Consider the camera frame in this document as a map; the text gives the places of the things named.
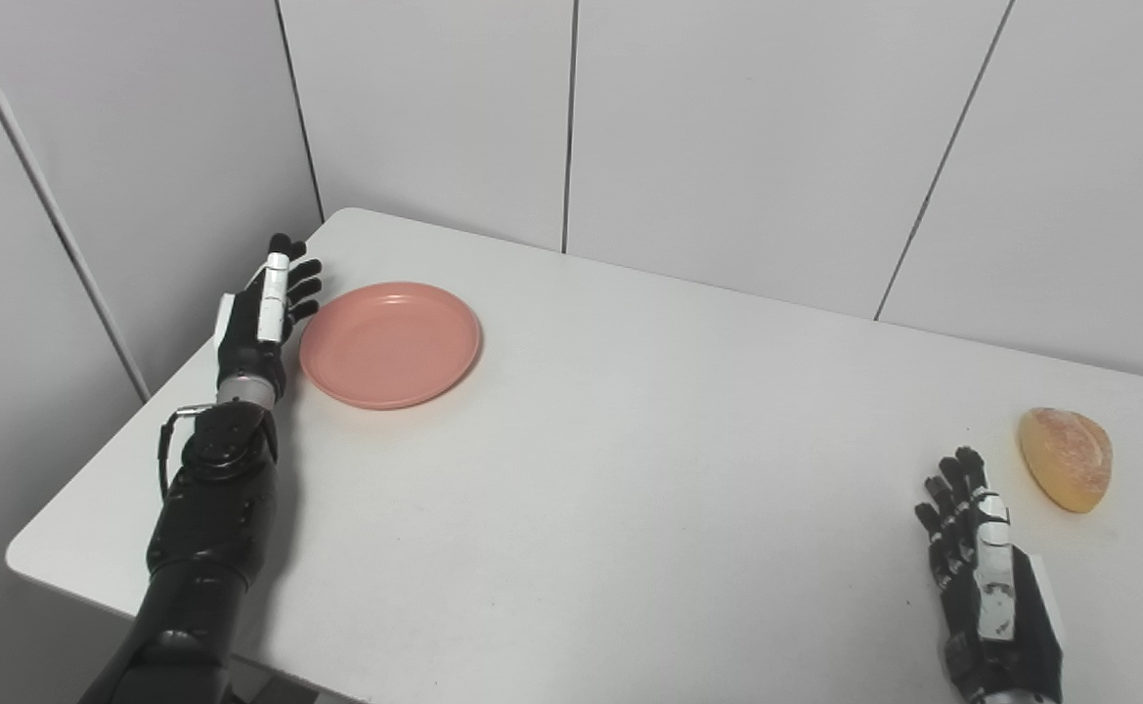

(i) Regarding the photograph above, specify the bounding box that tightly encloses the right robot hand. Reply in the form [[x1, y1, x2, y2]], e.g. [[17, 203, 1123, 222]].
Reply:
[[914, 446, 1065, 704]]

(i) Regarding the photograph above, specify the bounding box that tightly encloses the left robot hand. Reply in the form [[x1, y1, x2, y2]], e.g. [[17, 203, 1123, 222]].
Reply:
[[214, 233, 324, 400]]

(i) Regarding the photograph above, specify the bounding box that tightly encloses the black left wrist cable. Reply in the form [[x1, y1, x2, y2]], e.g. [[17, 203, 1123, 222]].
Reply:
[[158, 405, 216, 502]]

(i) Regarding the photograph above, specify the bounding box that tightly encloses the golden bread roll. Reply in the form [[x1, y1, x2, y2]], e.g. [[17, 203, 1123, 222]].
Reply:
[[1018, 407, 1114, 514]]

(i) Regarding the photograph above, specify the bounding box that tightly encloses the pink round plate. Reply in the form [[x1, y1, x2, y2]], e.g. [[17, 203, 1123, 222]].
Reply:
[[298, 282, 482, 412]]

